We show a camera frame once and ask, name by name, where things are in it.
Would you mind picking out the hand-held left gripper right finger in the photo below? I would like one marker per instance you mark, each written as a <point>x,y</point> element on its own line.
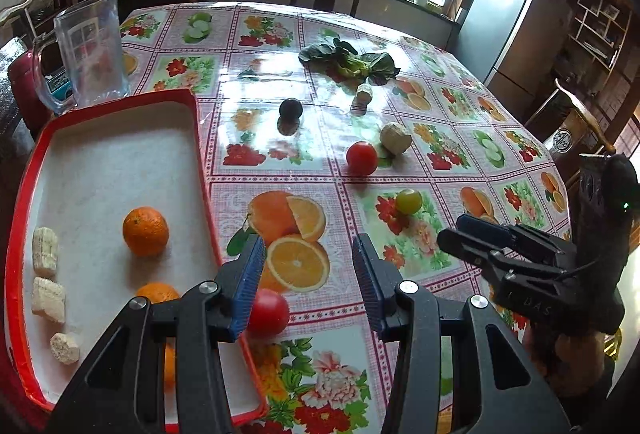
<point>369,286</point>

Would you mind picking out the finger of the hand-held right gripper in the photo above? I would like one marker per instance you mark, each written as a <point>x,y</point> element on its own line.
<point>485,226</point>
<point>465,246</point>

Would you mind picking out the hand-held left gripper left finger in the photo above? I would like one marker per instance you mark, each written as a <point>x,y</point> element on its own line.
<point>247,286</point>

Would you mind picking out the red tomato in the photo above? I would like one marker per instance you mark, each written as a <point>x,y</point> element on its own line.
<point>361,158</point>
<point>270,313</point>

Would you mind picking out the orange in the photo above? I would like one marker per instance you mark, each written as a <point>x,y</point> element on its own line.
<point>170,364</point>
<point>145,232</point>
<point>157,293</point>

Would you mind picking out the red rimmed white tray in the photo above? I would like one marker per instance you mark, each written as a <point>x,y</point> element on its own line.
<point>110,164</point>

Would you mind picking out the small pale corn cob piece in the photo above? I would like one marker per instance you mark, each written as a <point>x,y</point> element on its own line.
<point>65,348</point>

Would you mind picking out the person's right hand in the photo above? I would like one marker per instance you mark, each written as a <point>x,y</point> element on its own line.
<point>570,356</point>

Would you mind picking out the green round fruit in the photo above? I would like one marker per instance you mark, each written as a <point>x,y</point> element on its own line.
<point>409,201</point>

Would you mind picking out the thick pale vegetable chunk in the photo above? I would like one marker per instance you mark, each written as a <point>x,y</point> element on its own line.
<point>395,139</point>

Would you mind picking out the floral fruit printed tablecloth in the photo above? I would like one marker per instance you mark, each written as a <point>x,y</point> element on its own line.
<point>320,164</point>

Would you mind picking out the brown carved wooden chair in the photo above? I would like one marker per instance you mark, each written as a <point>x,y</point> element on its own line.
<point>575,129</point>

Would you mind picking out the small pale vegetable chunk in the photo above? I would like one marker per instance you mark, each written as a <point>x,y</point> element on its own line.
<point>363,95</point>

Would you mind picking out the dark purple plum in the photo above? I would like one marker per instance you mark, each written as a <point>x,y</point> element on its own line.
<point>290,108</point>

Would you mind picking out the green leafy vegetable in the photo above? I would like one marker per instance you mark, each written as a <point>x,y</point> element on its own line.
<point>377,67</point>

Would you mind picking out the grey refrigerator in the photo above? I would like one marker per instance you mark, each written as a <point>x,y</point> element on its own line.
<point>505,34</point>

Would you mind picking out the wooden shelf unit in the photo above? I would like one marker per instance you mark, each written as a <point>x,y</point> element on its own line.
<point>595,24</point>

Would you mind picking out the clear plastic pitcher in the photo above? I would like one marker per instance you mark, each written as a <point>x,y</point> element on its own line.
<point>92,49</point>

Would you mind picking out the red kettle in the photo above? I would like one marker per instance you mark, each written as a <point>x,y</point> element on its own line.
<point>25,87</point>

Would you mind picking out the light wooden curved-top chair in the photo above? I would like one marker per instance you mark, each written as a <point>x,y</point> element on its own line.
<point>15,10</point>

